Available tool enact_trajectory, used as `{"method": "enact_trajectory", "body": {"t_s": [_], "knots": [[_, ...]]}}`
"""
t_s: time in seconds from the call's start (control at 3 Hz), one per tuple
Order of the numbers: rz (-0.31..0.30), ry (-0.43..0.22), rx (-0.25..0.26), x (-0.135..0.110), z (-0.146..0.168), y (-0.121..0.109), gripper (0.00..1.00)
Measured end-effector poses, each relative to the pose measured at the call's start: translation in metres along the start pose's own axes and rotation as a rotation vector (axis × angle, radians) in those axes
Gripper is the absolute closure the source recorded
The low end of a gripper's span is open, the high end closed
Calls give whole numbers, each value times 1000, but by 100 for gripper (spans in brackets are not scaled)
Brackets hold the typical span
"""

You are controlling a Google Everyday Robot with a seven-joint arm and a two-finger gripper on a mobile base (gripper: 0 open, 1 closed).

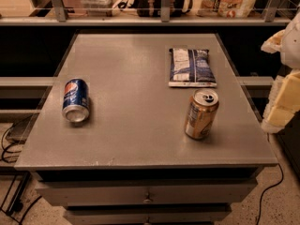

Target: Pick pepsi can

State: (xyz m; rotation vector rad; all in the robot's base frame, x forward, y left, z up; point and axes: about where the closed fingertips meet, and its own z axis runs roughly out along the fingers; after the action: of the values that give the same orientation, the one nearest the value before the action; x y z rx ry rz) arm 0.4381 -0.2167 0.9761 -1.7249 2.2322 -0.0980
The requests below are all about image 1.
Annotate metal drawer knob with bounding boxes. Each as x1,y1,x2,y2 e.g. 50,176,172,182
143,194,153,204

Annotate gold soda can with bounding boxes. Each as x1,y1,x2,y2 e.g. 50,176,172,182
185,88,219,140

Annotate blue white chip bag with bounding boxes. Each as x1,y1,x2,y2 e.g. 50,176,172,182
169,48,217,87

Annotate blue pepsi can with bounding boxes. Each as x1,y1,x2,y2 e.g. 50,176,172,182
62,78,90,123

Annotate black floor cable right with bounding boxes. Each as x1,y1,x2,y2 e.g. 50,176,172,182
255,162,285,225

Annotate grey drawer cabinet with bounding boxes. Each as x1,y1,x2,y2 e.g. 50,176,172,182
16,34,277,225

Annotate colourful snack bag on shelf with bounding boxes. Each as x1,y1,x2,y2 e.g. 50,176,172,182
198,0,256,18

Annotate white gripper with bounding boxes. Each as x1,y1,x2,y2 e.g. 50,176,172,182
261,13,300,133

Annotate grey metal shelf rail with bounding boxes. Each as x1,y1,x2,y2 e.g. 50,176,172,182
0,0,299,26

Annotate black floor cables left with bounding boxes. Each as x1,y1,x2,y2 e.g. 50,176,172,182
0,115,43,225

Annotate clear plastic container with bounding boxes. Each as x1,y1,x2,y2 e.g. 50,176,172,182
79,0,117,17

